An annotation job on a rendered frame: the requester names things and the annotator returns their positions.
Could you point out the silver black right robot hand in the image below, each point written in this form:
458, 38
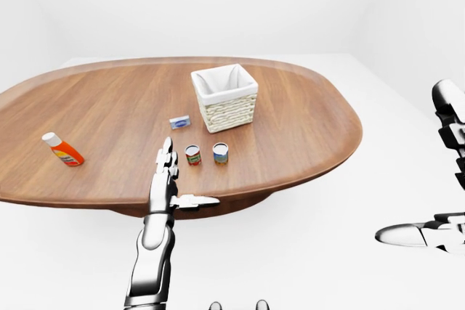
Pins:
448, 106

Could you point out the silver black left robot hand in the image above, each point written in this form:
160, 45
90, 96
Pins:
161, 190

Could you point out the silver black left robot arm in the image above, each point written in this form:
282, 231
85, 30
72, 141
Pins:
152, 237

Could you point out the red tomato sauce tin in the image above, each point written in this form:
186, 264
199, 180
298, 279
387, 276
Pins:
194, 157

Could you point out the white woven basket with liner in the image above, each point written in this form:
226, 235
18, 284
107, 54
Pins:
229, 114

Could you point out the blue yellow food tin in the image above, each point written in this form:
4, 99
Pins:
221, 155

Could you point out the small blue white box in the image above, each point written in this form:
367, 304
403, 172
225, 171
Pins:
180, 122

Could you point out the orange bottle with white cap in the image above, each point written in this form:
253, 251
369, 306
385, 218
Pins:
65, 153

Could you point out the small dark rounded shape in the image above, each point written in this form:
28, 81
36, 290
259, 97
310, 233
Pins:
262, 305
215, 306

